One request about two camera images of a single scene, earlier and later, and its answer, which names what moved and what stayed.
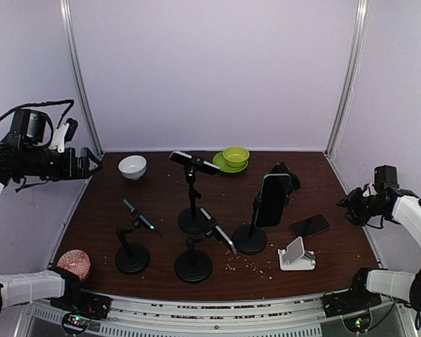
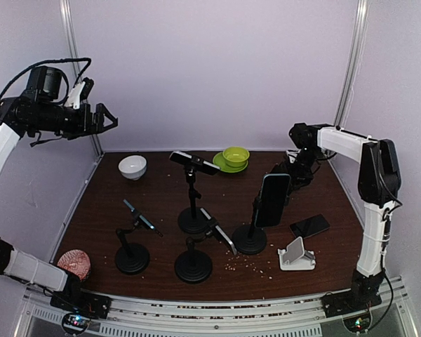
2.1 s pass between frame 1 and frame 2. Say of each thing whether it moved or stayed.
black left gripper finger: moved
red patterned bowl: stayed
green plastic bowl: stayed
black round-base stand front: stayed
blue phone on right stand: stayed
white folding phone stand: stayed
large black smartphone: moved
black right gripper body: moved
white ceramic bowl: stayed
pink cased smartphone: stayed
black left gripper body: moved
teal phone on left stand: stayed
